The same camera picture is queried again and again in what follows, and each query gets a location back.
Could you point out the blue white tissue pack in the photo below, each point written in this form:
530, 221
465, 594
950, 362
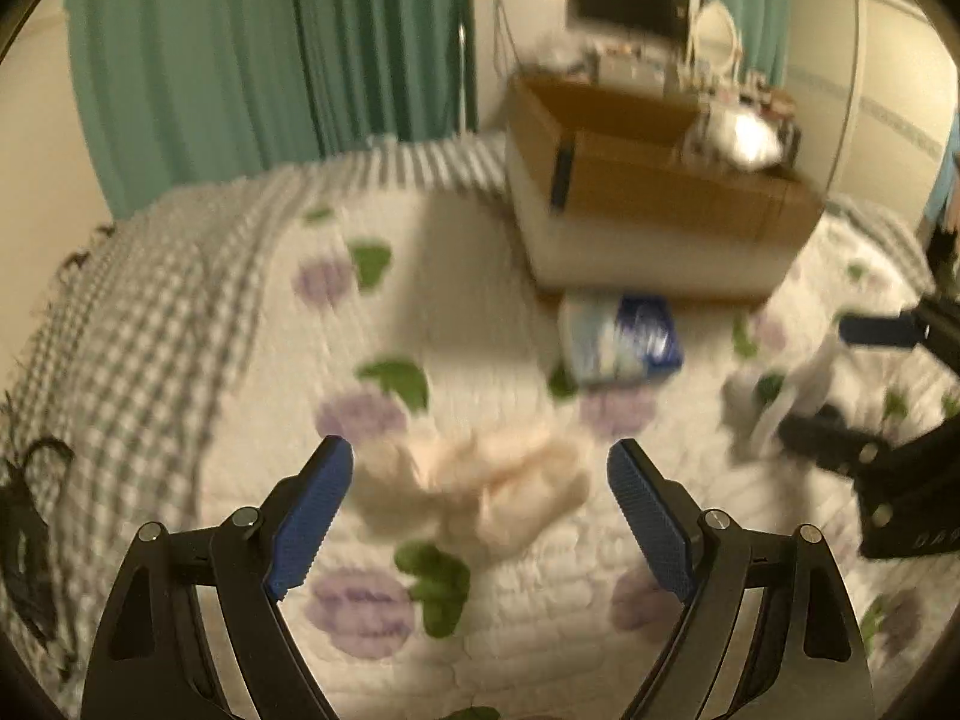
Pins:
622, 341

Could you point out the cream soft cloth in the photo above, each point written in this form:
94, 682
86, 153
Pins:
480, 487

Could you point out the green curtain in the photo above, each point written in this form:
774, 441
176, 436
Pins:
247, 60
750, 7

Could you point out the grey checked bed sheet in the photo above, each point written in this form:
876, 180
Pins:
142, 330

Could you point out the floral quilt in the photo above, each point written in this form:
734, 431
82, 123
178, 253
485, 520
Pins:
480, 330

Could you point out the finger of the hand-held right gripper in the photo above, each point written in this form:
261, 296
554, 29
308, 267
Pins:
825, 438
881, 331

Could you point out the white soft cloth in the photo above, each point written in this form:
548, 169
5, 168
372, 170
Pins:
787, 397

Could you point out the white oval mirror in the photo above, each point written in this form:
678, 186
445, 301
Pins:
712, 34

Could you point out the cluttered desk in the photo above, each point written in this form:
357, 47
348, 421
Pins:
637, 64

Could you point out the cardboard box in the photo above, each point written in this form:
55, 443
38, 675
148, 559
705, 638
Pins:
645, 195

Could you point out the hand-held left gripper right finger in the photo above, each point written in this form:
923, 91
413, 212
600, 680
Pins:
649, 517

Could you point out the white wardrobe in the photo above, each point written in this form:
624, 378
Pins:
870, 90

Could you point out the white plastic bag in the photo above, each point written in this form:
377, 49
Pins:
739, 135

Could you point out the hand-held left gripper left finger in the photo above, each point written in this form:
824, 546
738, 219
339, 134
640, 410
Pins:
311, 517

